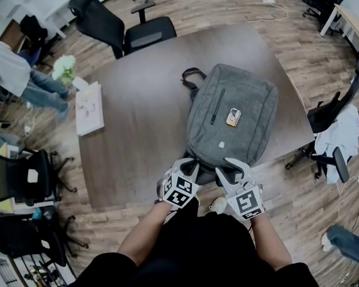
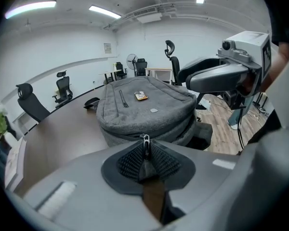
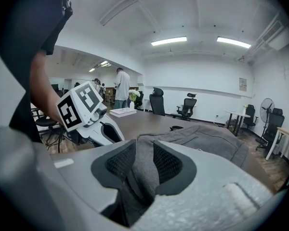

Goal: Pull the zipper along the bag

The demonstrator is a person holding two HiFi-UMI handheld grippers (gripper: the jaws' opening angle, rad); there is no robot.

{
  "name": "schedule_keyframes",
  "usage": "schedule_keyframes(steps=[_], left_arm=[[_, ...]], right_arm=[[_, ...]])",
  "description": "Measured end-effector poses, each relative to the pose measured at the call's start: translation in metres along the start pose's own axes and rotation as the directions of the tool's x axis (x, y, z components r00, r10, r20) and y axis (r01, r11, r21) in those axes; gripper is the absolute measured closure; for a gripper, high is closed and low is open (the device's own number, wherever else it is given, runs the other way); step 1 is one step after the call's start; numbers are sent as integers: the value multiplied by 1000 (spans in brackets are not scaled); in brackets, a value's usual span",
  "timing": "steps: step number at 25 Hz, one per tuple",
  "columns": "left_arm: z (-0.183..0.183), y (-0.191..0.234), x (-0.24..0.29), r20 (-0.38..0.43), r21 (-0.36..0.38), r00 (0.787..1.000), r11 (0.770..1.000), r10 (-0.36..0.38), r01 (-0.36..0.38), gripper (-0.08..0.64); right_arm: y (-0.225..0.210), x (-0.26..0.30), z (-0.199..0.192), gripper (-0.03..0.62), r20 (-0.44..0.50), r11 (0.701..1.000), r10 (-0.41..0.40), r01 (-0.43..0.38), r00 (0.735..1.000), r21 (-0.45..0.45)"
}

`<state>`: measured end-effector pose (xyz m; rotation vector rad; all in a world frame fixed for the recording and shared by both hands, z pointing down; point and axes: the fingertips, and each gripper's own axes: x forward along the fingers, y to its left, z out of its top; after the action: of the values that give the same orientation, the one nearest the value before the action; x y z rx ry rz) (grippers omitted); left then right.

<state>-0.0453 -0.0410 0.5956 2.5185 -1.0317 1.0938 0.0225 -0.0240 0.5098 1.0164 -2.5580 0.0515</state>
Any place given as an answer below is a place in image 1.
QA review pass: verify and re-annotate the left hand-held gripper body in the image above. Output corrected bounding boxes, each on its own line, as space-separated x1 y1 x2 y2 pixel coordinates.
156 169 201 211

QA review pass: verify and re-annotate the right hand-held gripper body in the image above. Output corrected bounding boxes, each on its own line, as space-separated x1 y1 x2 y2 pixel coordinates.
226 178 267 221

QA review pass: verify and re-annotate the grey fabric backpack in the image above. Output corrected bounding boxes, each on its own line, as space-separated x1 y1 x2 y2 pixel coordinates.
180 63 279 187

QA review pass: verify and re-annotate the person's right forearm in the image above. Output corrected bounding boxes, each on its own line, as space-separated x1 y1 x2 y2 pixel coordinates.
251 216 293 272

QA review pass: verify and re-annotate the person's left forearm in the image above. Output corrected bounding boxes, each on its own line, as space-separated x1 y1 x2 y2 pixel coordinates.
116 201 175 266

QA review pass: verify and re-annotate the person's white shoe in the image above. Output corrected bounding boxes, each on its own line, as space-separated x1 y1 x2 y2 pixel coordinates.
208 196 229 215

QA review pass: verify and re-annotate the small orange card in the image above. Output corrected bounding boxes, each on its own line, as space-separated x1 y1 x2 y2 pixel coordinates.
226 107 242 127

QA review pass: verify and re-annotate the person's black shirt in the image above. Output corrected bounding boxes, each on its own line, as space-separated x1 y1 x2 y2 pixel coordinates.
68 195 318 287

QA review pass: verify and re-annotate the white cloth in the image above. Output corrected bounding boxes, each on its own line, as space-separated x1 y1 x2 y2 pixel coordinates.
314 103 359 182

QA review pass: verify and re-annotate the white vase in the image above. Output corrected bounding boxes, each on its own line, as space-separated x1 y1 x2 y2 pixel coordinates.
71 76 90 91

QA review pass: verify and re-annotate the white flower bouquet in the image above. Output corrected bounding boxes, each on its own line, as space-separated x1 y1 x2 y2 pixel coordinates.
51 54 77 85

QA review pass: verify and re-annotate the black high-back office chair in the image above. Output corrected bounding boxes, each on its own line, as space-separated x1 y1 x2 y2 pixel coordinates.
68 0 178 60

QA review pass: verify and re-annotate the black mesh office chair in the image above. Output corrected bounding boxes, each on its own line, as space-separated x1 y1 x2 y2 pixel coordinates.
0 149 77 208

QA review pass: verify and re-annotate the white desk with wooden top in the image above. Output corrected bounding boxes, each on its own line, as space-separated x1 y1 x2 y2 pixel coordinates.
320 2 359 57

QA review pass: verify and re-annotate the long white desk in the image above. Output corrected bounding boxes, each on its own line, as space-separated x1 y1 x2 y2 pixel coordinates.
0 0 76 39

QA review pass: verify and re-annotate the white cable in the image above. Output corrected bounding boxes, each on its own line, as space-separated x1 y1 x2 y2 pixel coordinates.
247 1 290 24

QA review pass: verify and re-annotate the wire rack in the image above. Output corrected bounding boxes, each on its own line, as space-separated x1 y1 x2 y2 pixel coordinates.
0 249 76 287

